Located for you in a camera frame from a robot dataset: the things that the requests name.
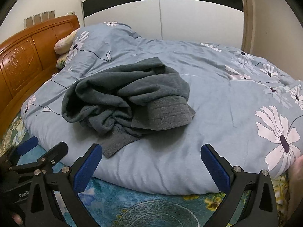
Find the teal floral bedsheet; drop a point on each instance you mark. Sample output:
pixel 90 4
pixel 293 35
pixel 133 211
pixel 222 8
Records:
pixel 142 208

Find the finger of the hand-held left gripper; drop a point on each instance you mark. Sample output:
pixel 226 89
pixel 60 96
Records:
pixel 27 146
pixel 56 150

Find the grey knit sweater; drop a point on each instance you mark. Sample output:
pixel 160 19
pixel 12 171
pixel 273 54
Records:
pixel 118 92

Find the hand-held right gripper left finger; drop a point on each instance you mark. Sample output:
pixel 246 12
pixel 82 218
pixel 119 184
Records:
pixel 87 167

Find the blue floral duvet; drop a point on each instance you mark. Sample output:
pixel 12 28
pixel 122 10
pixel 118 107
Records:
pixel 201 80

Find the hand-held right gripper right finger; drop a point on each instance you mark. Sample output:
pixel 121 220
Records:
pixel 215 167

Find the floral green pillow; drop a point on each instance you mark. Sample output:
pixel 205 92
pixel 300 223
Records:
pixel 61 62

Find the beige door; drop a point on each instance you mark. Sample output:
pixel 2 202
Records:
pixel 251 28

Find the wooden carved headboard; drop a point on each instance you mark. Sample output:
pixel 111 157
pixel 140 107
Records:
pixel 23 59

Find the cream pillow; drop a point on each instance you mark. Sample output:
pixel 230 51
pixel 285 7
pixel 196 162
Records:
pixel 62 45

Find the white wardrobe with black stripe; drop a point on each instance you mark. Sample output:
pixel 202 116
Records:
pixel 123 16

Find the pale pink cloth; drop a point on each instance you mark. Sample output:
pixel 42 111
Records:
pixel 298 172

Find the grey wall switch plate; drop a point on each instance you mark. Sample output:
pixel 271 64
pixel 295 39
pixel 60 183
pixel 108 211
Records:
pixel 52 14
pixel 45 16
pixel 37 19
pixel 28 21

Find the person's left hand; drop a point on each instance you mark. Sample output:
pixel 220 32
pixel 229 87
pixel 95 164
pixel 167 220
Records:
pixel 17 218

